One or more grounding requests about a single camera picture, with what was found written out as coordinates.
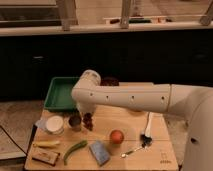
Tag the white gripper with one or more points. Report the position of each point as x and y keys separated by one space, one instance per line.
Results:
x=85 y=108

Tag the dark red grape bunch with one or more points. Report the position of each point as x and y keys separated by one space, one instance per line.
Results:
x=87 y=120

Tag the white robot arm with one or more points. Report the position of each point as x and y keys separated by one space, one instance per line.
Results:
x=194 y=103

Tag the metal cup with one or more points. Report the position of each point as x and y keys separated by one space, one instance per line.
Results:
x=75 y=122

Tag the green plastic tray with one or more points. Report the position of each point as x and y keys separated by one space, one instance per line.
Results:
x=58 y=98

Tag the white round container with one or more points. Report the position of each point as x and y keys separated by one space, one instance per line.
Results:
x=55 y=124

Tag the green pepper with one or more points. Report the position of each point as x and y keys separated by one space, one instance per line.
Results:
x=73 y=148

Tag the dark red bowl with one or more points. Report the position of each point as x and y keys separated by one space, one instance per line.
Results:
x=109 y=81

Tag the blue sponge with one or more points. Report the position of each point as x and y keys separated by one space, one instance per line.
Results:
x=99 y=152

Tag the orange fruit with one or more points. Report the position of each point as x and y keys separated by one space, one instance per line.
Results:
x=116 y=137

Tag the yellow banana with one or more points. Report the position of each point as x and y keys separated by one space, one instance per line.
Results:
x=46 y=144

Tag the brown wooden block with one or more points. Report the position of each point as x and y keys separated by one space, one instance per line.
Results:
x=46 y=156

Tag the metal spoon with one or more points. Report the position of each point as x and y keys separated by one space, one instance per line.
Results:
x=123 y=155

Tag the white handled brush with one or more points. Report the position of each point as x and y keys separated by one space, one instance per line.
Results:
x=146 y=135

